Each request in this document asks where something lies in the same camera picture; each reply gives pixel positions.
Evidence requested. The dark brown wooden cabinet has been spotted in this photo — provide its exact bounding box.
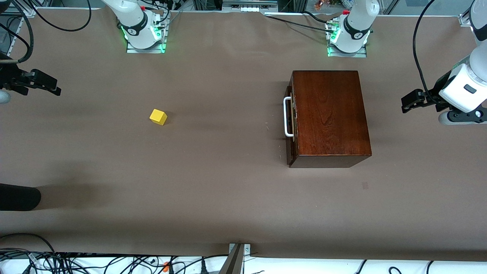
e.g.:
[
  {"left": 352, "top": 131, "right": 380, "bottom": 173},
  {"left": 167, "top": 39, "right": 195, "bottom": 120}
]
[{"left": 286, "top": 70, "right": 372, "bottom": 169}]

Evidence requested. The black looped cable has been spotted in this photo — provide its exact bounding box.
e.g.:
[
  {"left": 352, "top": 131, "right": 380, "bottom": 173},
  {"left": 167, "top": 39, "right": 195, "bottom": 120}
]
[{"left": 0, "top": 233, "right": 57, "bottom": 263}]

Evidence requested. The brown paper table cover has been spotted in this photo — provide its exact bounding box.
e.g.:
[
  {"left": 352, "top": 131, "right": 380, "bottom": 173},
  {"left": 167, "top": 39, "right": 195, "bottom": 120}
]
[{"left": 0, "top": 8, "right": 487, "bottom": 263}]

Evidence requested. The aluminium frame beam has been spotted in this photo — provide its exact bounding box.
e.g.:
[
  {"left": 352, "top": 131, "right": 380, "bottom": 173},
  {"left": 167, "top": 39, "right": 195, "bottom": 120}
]
[{"left": 222, "top": 0, "right": 279, "bottom": 9}]

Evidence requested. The metal corner bracket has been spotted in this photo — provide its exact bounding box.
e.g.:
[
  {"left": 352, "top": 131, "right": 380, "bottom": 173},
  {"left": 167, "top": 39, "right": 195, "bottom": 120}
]
[{"left": 228, "top": 244, "right": 251, "bottom": 257}]

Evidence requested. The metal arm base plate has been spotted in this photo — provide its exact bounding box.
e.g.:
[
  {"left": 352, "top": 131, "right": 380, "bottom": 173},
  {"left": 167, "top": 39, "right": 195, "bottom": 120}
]
[
  {"left": 327, "top": 23, "right": 368, "bottom": 58},
  {"left": 126, "top": 23, "right": 167, "bottom": 54}
]

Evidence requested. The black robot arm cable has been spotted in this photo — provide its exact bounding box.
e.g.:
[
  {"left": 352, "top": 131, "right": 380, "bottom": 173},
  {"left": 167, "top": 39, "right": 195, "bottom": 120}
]
[
  {"left": 413, "top": 0, "right": 448, "bottom": 107},
  {"left": 0, "top": 0, "right": 92, "bottom": 63}
]

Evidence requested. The short black base cable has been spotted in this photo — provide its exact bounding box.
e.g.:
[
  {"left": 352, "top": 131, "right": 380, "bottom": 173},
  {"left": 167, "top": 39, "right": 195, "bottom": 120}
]
[{"left": 302, "top": 11, "right": 330, "bottom": 24}]

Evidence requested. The black ribbed cylinder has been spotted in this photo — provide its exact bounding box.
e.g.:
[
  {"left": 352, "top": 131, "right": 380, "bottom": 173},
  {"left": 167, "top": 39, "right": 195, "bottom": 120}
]
[{"left": 0, "top": 183, "right": 41, "bottom": 212}]

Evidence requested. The yellow wooden block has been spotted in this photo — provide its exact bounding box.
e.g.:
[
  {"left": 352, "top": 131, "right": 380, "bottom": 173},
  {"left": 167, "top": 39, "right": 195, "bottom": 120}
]
[{"left": 149, "top": 109, "right": 168, "bottom": 126}]

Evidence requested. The dark aluminium profile bar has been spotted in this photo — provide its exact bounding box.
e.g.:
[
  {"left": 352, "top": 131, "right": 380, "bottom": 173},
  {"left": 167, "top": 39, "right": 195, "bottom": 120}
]
[{"left": 219, "top": 244, "right": 244, "bottom": 274}]

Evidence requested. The wooden drawer with white handle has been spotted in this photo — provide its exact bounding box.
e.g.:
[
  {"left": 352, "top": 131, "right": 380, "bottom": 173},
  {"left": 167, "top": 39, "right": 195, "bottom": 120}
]
[{"left": 283, "top": 84, "right": 298, "bottom": 165}]

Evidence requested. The grey cable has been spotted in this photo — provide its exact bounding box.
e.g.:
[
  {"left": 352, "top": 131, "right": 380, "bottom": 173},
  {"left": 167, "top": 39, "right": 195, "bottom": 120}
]
[{"left": 166, "top": 11, "right": 184, "bottom": 31}]

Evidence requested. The aluminium frame rail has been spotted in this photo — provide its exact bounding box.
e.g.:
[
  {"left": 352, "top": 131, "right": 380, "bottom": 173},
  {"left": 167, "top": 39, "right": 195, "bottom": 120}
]
[{"left": 0, "top": 7, "right": 37, "bottom": 18}]

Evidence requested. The long black base cable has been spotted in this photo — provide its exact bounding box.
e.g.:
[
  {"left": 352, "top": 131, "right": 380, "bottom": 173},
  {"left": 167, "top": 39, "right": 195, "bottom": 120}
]
[{"left": 264, "top": 14, "right": 336, "bottom": 34}]

